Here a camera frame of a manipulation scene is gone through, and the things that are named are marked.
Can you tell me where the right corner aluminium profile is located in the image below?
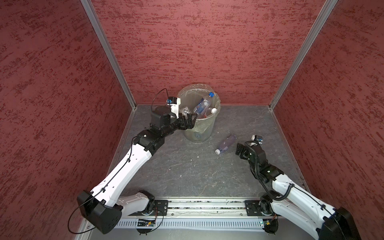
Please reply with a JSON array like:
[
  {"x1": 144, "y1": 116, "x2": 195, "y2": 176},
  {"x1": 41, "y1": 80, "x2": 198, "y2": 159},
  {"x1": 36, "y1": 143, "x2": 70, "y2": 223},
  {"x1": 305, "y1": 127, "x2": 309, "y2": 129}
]
[{"x1": 269, "y1": 0, "x2": 338, "y2": 111}]

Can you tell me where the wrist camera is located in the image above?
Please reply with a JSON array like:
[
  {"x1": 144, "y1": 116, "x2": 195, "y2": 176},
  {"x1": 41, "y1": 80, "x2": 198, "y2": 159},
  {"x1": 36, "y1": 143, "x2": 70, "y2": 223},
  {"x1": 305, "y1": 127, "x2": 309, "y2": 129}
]
[
  {"x1": 167, "y1": 97, "x2": 181, "y2": 119},
  {"x1": 251, "y1": 135, "x2": 263, "y2": 144}
]

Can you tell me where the left circuit board with wires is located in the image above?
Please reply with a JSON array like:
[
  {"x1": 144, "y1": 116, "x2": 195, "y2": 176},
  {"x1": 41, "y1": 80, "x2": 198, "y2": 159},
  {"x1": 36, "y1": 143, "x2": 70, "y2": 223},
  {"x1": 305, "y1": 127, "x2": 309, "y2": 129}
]
[{"x1": 136, "y1": 219, "x2": 164, "y2": 235}]

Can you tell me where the right circuit board with wires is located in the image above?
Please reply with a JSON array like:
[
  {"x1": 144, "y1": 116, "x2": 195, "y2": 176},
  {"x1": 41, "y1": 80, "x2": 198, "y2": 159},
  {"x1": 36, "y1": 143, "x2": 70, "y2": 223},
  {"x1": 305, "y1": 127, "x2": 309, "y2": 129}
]
[{"x1": 263, "y1": 219, "x2": 279, "y2": 235}]

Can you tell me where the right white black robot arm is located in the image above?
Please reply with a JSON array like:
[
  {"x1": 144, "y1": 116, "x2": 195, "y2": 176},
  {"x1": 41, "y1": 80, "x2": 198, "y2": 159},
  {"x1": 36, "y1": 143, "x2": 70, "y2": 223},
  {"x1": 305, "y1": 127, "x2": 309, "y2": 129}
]
[{"x1": 236, "y1": 141, "x2": 361, "y2": 240}]

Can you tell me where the clear plastic bin liner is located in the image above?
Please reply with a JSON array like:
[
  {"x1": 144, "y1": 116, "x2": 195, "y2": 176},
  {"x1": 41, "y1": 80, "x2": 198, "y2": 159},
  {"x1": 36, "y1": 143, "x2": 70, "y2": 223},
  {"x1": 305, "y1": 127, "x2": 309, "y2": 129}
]
[{"x1": 177, "y1": 84, "x2": 221, "y2": 138}]

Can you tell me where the left corner aluminium profile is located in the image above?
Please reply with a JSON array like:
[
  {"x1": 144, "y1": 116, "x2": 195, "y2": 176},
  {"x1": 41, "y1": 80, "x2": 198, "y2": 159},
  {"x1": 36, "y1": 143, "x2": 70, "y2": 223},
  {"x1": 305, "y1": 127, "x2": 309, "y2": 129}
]
[{"x1": 81, "y1": 0, "x2": 137, "y2": 111}]

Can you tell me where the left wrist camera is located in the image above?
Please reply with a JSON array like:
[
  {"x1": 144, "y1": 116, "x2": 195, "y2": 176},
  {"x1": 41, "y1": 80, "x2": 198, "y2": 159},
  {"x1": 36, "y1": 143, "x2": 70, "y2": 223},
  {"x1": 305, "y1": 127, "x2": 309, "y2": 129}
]
[{"x1": 167, "y1": 97, "x2": 181, "y2": 119}]

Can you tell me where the green white label bottle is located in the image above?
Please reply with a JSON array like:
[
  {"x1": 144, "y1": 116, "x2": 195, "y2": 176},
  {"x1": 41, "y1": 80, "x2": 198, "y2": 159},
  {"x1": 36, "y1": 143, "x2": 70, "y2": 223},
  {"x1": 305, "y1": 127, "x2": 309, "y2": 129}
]
[{"x1": 180, "y1": 107, "x2": 192, "y2": 116}]

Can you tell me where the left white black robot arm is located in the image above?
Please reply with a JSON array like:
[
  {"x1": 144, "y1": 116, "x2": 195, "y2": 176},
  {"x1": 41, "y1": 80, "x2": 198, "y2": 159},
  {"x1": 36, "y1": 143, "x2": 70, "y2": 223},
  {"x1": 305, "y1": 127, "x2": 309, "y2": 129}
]
[{"x1": 77, "y1": 104, "x2": 198, "y2": 234}]

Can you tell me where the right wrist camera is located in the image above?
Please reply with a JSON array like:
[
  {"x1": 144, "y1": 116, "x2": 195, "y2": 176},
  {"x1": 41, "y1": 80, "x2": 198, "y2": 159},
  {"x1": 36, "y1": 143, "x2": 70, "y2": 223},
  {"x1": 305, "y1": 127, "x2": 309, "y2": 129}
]
[{"x1": 251, "y1": 135, "x2": 263, "y2": 144}]

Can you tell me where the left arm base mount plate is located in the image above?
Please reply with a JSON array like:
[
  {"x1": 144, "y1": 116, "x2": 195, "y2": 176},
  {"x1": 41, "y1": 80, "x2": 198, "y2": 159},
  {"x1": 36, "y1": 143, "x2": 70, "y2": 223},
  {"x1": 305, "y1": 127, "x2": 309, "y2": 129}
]
[{"x1": 142, "y1": 200, "x2": 169, "y2": 216}]

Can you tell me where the clear purple tinted bottle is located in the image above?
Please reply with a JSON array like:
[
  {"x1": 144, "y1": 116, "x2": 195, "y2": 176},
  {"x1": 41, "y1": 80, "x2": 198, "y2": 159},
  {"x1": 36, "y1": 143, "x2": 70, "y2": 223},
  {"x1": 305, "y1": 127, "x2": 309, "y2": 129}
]
[{"x1": 215, "y1": 134, "x2": 237, "y2": 155}]

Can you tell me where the white perforated vent strip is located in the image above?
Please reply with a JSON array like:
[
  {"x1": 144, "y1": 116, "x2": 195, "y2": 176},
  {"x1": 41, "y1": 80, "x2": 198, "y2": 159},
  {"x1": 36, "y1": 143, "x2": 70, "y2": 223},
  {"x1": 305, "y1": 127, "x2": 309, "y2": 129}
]
[{"x1": 115, "y1": 218, "x2": 264, "y2": 232}]

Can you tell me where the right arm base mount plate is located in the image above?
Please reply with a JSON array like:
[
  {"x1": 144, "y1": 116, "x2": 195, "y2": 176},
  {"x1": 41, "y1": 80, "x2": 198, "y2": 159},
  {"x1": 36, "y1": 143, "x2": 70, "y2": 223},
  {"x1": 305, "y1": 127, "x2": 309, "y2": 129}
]
[{"x1": 245, "y1": 200, "x2": 273, "y2": 217}]

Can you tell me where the clear orange label bottle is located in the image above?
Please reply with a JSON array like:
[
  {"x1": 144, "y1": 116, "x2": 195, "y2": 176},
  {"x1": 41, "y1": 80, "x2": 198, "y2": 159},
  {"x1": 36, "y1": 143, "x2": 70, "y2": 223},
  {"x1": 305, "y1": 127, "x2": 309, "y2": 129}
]
[{"x1": 205, "y1": 107, "x2": 217, "y2": 118}]

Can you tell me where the blue cap artesian bottle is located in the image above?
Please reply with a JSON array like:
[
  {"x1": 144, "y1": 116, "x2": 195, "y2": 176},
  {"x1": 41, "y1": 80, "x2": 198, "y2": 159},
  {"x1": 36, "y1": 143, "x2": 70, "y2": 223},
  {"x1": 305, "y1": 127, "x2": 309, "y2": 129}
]
[{"x1": 194, "y1": 92, "x2": 215, "y2": 118}]

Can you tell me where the corner aluminium profile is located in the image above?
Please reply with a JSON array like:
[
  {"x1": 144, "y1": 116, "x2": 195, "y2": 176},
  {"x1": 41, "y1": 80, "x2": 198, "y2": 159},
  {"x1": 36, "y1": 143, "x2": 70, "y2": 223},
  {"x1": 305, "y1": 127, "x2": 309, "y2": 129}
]
[
  {"x1": 81, "y1": 0, "x2": 137, "y2": 111},
  {"x1": 269, "y1": 0, "x2": 338, "y2": 111}
]

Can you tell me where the circuit board with wires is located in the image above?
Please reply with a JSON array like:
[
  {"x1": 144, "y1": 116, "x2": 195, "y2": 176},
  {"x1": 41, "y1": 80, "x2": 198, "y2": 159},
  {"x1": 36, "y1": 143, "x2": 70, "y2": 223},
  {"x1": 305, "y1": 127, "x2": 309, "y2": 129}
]
[
  {"x1": 136, "y1": 219, "x2": 164, "y2": 235},
  {"x1": 263, "y1": 219, "x2": 279, "y2": 235}
]

